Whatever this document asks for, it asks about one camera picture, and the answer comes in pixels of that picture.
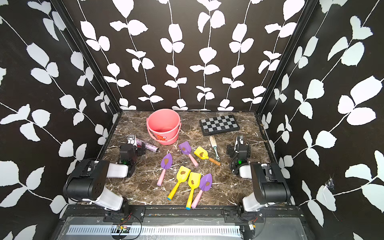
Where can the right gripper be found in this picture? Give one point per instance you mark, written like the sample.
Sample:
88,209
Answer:
233,147

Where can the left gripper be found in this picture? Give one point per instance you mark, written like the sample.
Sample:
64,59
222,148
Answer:
141,150

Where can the purple pointed trowel pink handle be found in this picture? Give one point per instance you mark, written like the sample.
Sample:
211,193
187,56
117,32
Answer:
166,164

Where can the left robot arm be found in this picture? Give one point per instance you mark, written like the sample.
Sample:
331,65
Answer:
87,181

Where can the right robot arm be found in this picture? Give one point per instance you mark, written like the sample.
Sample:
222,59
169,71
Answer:
269,185

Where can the pink plastic bucket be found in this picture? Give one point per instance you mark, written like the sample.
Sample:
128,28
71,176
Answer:
164,126

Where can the purple glitter microphone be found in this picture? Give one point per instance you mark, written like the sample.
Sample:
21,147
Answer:
148,146

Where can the black white checkerboard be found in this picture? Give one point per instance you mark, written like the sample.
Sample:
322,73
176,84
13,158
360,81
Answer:
219,125

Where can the yellow shovel blue tip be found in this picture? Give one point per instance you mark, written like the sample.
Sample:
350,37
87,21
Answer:
193,182

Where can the small circuit board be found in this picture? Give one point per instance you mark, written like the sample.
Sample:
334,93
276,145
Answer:
121,230

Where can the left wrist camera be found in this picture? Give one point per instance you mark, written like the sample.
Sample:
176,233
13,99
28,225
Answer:
131,139

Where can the yellow shovel wooden handle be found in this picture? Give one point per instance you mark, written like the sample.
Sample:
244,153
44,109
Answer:
203,154

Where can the purple round trowel pink handle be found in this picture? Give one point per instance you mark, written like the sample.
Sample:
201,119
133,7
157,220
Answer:
205,185

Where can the purple square shovel pink handle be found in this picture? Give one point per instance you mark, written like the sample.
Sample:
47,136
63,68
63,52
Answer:
186,149

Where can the black front rail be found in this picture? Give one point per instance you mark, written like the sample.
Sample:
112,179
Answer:
230,214

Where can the white slotted cable duct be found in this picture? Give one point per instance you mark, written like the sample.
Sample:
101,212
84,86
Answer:
136,230

